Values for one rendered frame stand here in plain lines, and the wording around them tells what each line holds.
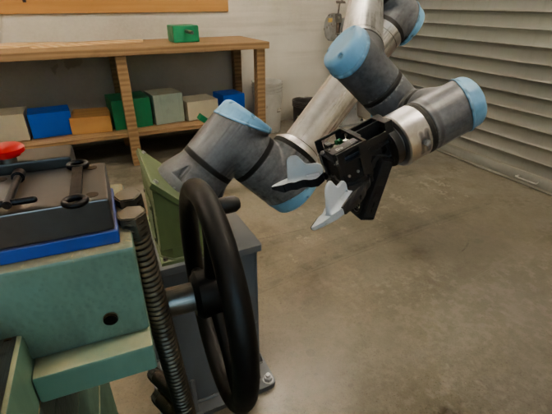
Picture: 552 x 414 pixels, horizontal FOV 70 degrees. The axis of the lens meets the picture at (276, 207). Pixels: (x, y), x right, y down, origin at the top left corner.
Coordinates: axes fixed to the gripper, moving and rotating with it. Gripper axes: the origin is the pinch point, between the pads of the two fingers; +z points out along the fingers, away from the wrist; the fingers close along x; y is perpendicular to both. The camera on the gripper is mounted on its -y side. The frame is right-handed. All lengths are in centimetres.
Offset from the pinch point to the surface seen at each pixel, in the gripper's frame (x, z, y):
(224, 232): 17.7, 11.1, 14.2
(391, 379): -19, -16, -95
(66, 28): -318, 36, 25
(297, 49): -328, -145, -66
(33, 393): 23.4, 30.5, 13.1
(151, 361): 22.9, 22.2, 9.2
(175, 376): 16.7, 23.7, -0.9
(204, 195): 12.4, 11.1, 16.0
